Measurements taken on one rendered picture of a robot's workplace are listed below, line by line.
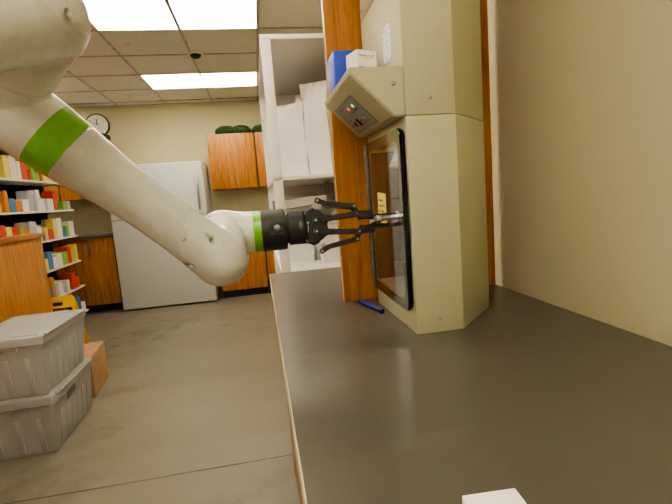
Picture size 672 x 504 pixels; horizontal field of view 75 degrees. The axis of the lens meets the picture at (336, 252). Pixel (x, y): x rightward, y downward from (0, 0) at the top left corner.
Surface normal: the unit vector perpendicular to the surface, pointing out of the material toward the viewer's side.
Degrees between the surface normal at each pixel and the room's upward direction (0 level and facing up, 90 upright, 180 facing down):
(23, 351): 95
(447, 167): 90
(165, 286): 90
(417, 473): 0
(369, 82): 90
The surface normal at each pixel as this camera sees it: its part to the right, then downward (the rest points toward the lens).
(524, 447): -0.07, -0.99
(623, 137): -0.98, 0.10
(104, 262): 0.18, 0.11
